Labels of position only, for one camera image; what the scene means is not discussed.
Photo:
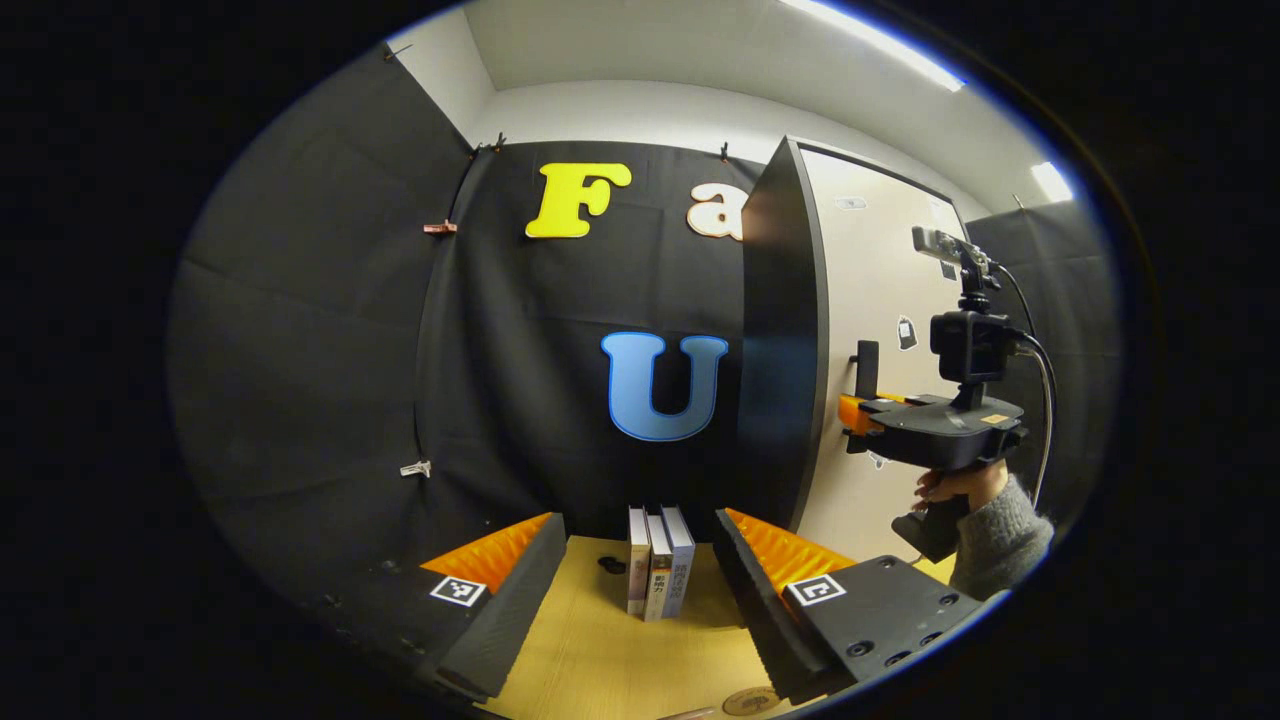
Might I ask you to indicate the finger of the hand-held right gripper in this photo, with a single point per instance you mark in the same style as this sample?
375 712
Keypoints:
855 412

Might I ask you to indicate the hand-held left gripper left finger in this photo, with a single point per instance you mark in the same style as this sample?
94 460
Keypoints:
515 610

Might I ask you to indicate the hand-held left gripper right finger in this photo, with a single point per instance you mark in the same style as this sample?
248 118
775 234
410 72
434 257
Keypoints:
765 610

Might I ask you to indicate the round wooden coaster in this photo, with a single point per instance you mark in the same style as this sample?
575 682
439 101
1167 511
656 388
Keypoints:
750 702

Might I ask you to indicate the grey blue book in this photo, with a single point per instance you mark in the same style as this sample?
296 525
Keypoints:
681 560

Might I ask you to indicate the small black object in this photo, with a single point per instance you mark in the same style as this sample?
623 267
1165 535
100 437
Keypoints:
611 565

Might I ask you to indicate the white clothes clip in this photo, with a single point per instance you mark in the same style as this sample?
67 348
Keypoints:
416 468

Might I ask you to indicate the small ceiling light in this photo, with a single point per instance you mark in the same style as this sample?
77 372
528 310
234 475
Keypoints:
1051 181

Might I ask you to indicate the black backdrop cloth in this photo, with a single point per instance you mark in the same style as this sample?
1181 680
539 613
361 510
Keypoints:
330 350

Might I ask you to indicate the pink clothes clip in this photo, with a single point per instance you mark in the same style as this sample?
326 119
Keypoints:
440 228

